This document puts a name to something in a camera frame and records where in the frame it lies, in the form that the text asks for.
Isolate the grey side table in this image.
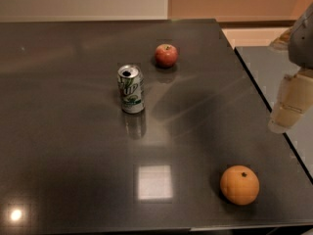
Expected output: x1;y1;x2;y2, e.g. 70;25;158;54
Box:
235;46;313;181

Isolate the orange fruit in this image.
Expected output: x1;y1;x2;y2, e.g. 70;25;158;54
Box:
220;165;260;206

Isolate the green white 7up can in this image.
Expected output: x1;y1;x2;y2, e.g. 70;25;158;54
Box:
117;64;145;114

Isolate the red apple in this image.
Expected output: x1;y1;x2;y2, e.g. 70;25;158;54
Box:
155;44;178;68

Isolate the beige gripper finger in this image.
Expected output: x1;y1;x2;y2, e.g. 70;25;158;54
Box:
268;70;313;133
270;27;291;51

